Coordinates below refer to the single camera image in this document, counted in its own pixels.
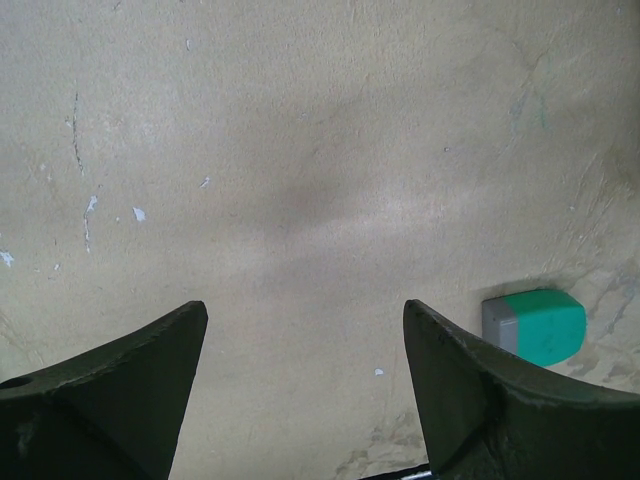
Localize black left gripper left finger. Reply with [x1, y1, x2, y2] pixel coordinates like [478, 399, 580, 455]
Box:
[1, 301, 207, 479]

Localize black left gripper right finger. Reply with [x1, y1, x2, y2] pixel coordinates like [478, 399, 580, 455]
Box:
[403, 300, 639, 479]

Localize green and grey eraser block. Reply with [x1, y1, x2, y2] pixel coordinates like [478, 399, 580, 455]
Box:
[481, 289, 587, 367]

